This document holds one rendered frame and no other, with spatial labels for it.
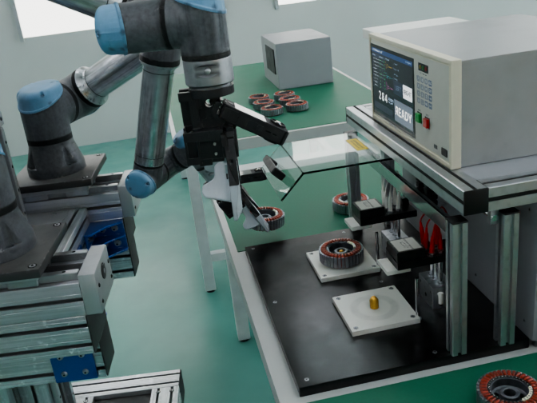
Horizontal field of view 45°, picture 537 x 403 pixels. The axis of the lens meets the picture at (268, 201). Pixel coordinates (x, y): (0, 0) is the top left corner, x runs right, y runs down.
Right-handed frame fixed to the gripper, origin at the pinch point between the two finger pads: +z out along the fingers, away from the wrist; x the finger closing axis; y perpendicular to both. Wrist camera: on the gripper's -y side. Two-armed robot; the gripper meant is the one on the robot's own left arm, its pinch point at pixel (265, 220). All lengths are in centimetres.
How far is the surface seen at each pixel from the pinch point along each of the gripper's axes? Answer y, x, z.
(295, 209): -7.9, -17.3, 11.2
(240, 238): 9.5, -3.4, 1.2
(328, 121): -41, -111, 30
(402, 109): -42, 38, -19
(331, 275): -6.9, 33.7, 6.9
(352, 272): -11.4, 34.1, 9.4
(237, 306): 37, -63, 52
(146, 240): 78, -186, 49
